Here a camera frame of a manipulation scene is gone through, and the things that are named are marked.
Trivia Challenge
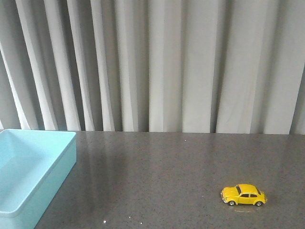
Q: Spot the yellow toy beetle car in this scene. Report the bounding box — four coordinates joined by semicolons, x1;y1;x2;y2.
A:
220;184;267;207

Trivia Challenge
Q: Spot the light blue open box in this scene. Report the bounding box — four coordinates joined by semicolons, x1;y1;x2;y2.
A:
0;129;76;229

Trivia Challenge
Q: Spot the grey pleated curtain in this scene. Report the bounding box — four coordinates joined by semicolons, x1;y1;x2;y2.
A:
0;0;305;134

